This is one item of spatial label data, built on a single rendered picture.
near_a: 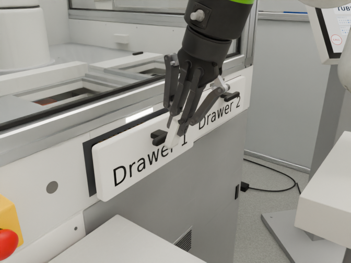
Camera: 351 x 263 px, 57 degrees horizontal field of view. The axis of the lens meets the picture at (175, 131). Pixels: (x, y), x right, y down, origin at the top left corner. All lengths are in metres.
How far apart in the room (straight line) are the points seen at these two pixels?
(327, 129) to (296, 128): 0.82
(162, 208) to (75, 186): 0.31
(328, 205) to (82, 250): 0.43
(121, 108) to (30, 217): 0.25
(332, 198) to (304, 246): 1.13
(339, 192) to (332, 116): 0.87
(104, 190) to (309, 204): 0.37
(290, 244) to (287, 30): 1.28
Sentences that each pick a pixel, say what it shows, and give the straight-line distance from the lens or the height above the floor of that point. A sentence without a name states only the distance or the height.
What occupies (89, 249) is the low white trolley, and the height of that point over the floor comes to 0.76.
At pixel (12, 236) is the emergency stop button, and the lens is 0.48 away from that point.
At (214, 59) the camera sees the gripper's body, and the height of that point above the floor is 1.07.
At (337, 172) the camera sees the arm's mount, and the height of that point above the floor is 0.83.
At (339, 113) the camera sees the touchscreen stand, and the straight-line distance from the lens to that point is 1.48.
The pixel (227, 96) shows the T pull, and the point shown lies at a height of 0.91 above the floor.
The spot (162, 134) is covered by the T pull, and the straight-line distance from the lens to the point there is 0.63.
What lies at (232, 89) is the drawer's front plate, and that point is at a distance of 0.96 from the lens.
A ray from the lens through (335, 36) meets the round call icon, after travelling 1.28.
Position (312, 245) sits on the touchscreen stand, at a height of 0.04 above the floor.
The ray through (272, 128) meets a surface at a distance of 2.41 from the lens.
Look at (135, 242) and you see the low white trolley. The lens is 0.61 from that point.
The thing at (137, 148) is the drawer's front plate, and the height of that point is 0.89.
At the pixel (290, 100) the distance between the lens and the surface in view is 2.30.
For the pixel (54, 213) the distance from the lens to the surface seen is 0.60.
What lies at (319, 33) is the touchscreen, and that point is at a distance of 1.27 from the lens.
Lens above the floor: 1.17
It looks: 24 degrees down
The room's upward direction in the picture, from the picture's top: straight up
